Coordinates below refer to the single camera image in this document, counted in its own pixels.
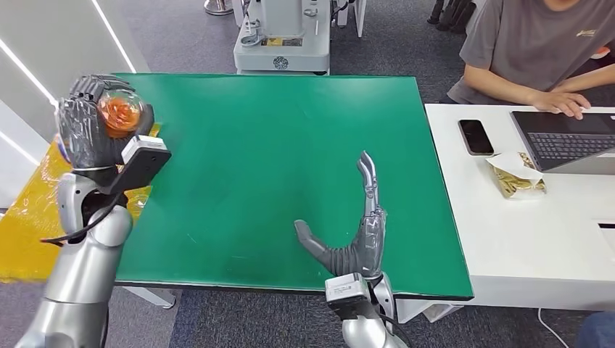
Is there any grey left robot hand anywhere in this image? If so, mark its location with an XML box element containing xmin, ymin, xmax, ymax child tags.
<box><xmin>55</xmin><ymin>73</ymin><xmax>156</xmax><ymax>171</ymax></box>

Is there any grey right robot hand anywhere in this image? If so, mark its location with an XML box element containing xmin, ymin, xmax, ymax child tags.
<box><xmin>294</xmin><ymin>150</ymin><xmax>388</xmax><ymax>281</ymax></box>

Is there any orange plastic bottle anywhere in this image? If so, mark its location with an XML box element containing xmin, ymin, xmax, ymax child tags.
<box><xmin>57</xmin><ymin>88</ymin><xmax>145</xmax><ymax>162</ymax></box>

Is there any yellow taped cardboard box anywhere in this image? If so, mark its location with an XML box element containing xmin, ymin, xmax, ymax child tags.
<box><xmin>0</xmin><ymin>122</ymin><xmax>162</xmax><ymax>284</ymax></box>

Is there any black smartphone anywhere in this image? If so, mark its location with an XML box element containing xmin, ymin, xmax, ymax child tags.
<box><xmin>458</xmin><ymin>119</ymin><xmax>495</xmax><ymax>157</ymax></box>

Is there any white desk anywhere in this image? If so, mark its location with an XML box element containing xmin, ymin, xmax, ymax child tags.
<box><xmin>425</xmin><ymin>103</ymin><xmax>615</xmax><ymax>312</ymax></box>

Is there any gold snack bag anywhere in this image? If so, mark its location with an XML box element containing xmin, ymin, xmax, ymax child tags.
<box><xmin>485</xmin><ymin>152</ymin><xmax>548</xmax><ymax>200</ymax></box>

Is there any chrome stand base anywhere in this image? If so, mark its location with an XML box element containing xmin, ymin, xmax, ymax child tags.
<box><xmin>203</xmin><ymin>0</ymin><xmax>234</xmax><ymax>16</ymax></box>

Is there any grey laptop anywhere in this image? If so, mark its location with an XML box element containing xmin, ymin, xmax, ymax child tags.
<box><xmin>510</xmin><ymin>110</ymin><xmax>615</xmax><ymax>176</ymax></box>

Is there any person's right hand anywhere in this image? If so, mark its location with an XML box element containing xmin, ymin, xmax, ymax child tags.
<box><xmin>528</xmin><ymin>89</ymin><xmax>593</xmax><ymax>120</ymax></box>

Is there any blue fabric object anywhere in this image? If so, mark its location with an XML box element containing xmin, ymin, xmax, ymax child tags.
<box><xmin>574</xmin><ymin>311</ymin><xmax>615</xmax><ymax>348</ymax></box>

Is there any person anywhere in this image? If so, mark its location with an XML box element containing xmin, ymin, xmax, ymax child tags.
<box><xmin>438</xmin><ymin>0</ymin><xmax>615</xmax><ymax>121</ymax></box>

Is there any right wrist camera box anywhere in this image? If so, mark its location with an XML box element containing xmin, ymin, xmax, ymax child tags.
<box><xmin>324</xmin><ymin>273</ymin><xmax>381</xmax><ymax>322</ymax></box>

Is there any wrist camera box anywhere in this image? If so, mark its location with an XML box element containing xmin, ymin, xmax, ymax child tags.
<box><xmin>324</xmin><ymin>273</ymin><xmax>381</xmax><ymax>322</ymax></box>
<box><xmin>98</xmin><ymin>134</ymin><xmax>173</xmax><ymax>196</ymax></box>

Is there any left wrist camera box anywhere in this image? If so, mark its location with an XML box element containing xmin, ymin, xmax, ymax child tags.
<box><xmin>98</xmin><ymin>134</ymin><xmax>173</xmax><ymax>196</ymax></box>

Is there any white wall light strip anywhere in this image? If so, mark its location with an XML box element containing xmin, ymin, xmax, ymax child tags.
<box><xmin>0</xmin><ymin>36</ymin><xmax>59</xmax><ymax>109</ymax></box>
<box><xmin>91</xmin><ymin>0</ymin><xmax>137</xmax><ymax>74</ymax></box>

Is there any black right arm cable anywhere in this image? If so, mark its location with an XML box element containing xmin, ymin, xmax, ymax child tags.
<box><xmin>379</xmin><ymin>314</ymin><xmax>415</xmax><ymax>348</ymax></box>

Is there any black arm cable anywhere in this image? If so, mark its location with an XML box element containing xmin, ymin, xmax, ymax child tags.
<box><xmin>379</xmin><ymin>314</ymin><xmax>415</xmax><ymax>348</ymax></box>
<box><xmin>41</xmin><ymin>191</ymin><xmax>127</xmax><ymax>247</ymax></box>

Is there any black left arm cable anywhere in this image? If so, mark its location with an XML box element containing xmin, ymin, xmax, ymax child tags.
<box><xmin>41</xmin><ymin>191</ymin><xmax>127</xmax><ymax>247</ymax></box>

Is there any white floor cable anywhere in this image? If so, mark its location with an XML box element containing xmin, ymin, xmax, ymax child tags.
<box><xmin>537</xmin><ymin>308</ymin><xmax>574</xmax><ymax>348</ymax></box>

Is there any grey pedestal robot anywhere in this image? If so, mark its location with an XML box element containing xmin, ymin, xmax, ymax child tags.
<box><xmin>233</xmin><ymin>0</ymin><xmax>332</xmax><ymax>76</ymax></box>

